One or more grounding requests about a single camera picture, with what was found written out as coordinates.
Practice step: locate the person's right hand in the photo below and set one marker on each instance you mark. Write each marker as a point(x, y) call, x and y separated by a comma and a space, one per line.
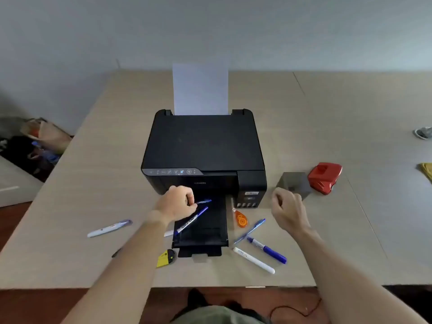
point(290, 210)

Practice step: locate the person's left hand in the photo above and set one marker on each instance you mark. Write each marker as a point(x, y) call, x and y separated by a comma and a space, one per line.
point(175, 204)

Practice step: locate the blue white marker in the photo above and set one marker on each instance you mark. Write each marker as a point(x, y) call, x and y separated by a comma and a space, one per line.
point(190, 220)

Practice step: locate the grey square pen holder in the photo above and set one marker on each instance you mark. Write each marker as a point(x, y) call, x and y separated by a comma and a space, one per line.
point(294, 183)

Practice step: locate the clear blue ballpoint pen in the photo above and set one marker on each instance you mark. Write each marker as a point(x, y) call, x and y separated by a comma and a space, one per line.
point(249, 231)
point(204, 201)

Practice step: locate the blue cap marker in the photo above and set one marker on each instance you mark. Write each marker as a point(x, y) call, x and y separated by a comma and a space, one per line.
point(268, 251)

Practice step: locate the red hole punch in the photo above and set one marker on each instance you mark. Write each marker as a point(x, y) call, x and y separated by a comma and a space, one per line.
point(324, 178)

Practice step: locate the orange correction tape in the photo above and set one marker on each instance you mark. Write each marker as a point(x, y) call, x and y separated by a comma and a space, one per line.
point(240, 219)

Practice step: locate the yellow and black utility knife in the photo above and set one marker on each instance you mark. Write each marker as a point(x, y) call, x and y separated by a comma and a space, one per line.
point(166, 258)

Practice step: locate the white marker purple cap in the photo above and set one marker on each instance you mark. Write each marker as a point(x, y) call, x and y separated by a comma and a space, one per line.
point(108, 228)

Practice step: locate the black yellow pencil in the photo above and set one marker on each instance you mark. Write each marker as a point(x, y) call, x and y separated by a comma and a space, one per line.
point(116, 253)

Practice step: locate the person's left forearm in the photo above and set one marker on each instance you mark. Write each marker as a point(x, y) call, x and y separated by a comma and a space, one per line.
point(128, 266)

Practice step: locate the person's right forearm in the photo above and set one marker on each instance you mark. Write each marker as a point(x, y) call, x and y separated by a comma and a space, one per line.
point(344, 283)

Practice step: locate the black inkjet printer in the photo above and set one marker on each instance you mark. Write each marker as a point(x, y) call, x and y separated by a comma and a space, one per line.
point(202, 145)

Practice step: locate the light wooden table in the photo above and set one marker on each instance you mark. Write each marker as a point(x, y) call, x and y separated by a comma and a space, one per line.
point(337, 114)

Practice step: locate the white paper sheet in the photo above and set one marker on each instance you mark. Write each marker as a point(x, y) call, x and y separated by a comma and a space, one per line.
point(200, 89)

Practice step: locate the green shorts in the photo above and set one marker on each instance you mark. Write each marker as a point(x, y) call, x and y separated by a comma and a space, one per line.
point(216, 316)

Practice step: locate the yellow cloth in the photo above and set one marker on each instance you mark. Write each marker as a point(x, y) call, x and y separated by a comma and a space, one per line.
point(428, 170)

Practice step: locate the brown paper bag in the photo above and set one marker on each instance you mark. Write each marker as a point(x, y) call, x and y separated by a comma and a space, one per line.
point(47, 133)

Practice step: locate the black bag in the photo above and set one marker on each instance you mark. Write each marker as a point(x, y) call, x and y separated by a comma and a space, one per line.
point(23, 155)

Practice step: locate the white panel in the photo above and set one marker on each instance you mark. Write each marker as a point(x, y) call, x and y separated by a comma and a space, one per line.
point(17, 185)

